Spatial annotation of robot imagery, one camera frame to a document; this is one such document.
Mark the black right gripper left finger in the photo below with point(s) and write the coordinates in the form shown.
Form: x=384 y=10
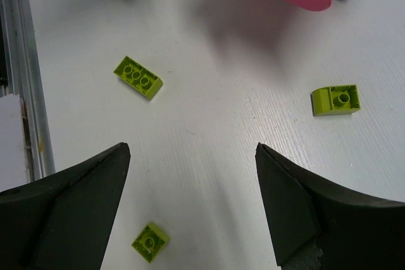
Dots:
x=64 y=221

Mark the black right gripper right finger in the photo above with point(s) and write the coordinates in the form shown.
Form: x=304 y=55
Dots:
x=315 y=223

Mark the lime small lego front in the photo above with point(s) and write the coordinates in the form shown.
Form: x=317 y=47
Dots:
x=150 y=242

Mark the lime long lego brick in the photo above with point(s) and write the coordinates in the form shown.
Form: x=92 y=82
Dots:
x=138 y=77

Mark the lime curved lego brick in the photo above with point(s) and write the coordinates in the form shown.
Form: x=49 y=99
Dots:
x=335 y=100

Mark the aluminium table frame rail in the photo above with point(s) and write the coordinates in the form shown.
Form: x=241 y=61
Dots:
x=23 y=78

